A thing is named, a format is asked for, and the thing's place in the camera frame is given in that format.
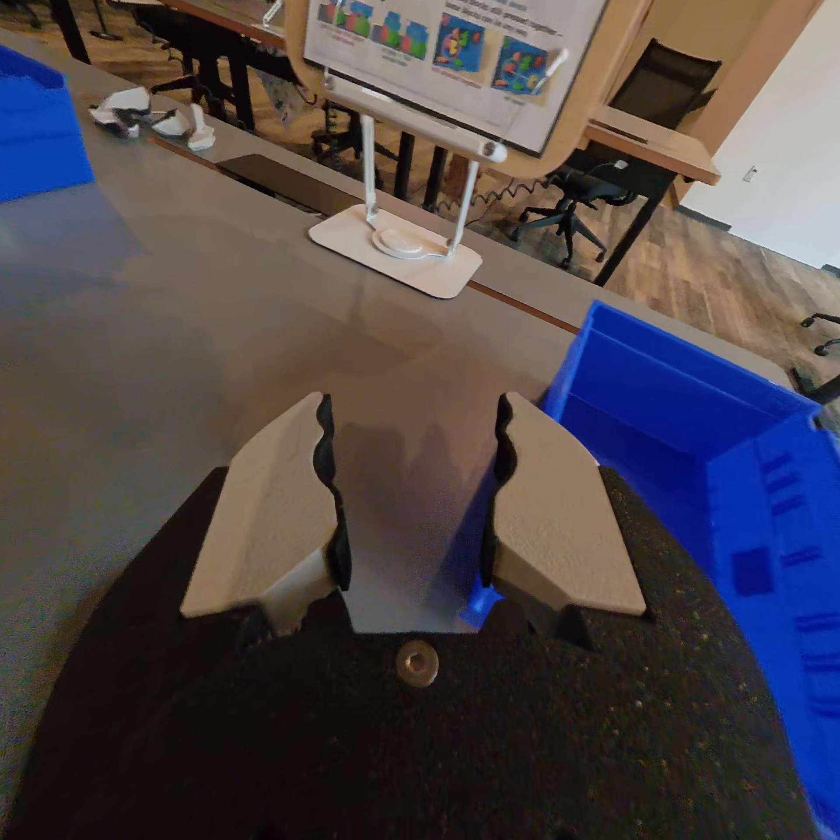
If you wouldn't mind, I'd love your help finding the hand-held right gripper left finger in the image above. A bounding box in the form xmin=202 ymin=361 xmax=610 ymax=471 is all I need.
xmin=180 ymin=392 xmax=354 ymax=622

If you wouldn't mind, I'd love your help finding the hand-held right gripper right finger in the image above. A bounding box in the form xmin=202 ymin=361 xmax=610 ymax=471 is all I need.
xmin=478 ymin=392 xmax=651 ymax=619

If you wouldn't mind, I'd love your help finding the blue plastic storage bin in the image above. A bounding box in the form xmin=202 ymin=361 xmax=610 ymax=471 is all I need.
xmin=460 ymin=298 xmax=840 ymax=830

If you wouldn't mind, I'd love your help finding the blue bin with white label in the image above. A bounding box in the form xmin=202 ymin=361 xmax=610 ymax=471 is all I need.
xmin=0 ymin=42 xmax=97 ymax=206

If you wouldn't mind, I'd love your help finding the black office chair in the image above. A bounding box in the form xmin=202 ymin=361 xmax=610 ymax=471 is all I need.
xmin=510 ymin=155 xmax=647 ymax=271
xmin=609 ymin=36 xmax=724 ymax=131
xmin=798 ymin=310 xmax=840 ymax=410

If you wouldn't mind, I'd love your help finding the wooden background desk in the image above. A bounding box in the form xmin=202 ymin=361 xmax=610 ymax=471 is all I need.
xmin=129 ymin=0 xmax=292 ymax=135
xmin=575 ymin=101 xmax=724 ymax=288

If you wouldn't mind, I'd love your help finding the printed instruction sheet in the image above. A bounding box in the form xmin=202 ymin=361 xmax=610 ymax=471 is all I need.
xmin=304 ymin=0 xmax=613 ymax=157

